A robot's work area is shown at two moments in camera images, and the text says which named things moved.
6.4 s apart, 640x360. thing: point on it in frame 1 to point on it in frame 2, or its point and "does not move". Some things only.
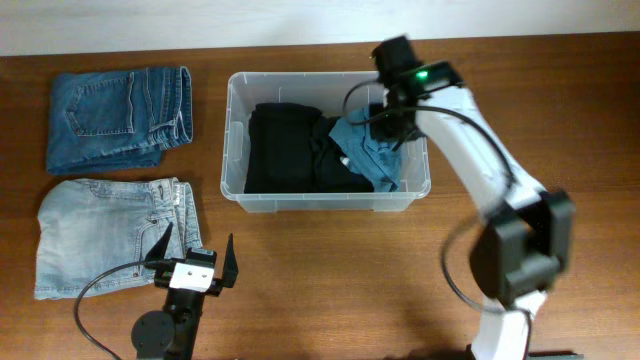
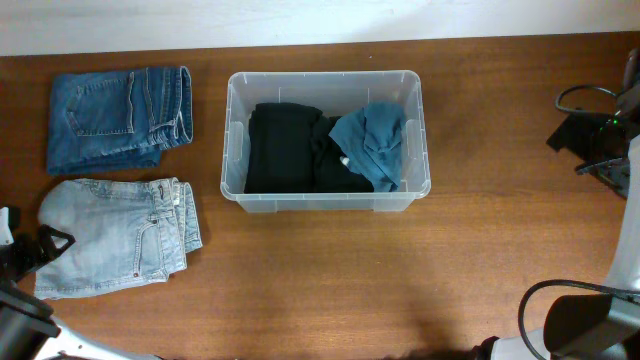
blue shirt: (377, 163) does not move
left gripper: (227, 277) to (25, 260)
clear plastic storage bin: (242, 91) does not move
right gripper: (379, 133) to (565, 136)
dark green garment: (332, 171) does not move
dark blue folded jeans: (116, 119) does not move
